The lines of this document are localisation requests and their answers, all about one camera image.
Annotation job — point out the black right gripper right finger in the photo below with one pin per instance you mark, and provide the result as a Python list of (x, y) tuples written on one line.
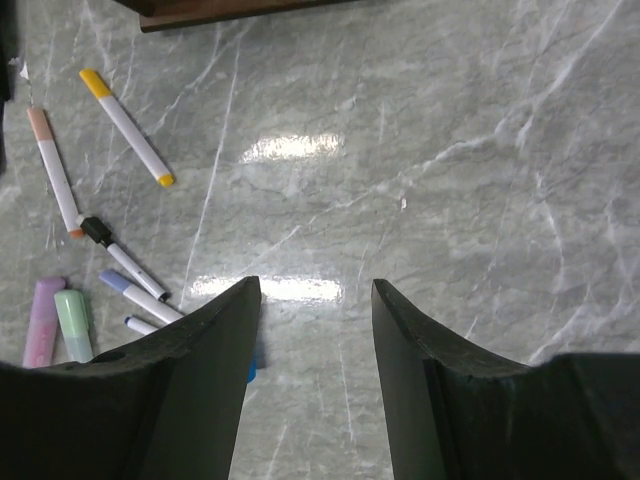
[(454, 410)]

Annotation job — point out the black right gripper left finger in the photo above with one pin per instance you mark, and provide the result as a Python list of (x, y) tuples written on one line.
[(166, 406)]

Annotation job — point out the green pastel highlighter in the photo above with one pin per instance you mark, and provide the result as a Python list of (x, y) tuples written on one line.
[(74, 324)]

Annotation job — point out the purple pastel highlighter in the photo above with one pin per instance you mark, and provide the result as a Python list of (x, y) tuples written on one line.
[(43, 324)]

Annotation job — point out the brown wooden desk organizer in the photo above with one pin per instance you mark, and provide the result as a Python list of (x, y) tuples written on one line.
[(157, 15)]

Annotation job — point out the dark blue cap marker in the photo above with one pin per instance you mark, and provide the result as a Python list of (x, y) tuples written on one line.
[(139, 326)]

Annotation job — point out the light blue cap marker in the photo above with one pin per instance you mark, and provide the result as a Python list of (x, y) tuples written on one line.
[(141, 298)]

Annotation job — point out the black cap white marker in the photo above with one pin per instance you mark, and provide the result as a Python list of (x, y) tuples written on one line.
[(101, 234)]

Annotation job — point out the yellow cap white marker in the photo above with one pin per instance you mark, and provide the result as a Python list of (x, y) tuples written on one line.
[(127, 128)]

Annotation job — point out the peach cap white marker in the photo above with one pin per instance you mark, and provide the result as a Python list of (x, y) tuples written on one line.
[(55, 170)]

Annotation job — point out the black drawstring shorts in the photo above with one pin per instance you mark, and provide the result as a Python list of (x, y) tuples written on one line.
[(9, 49)]

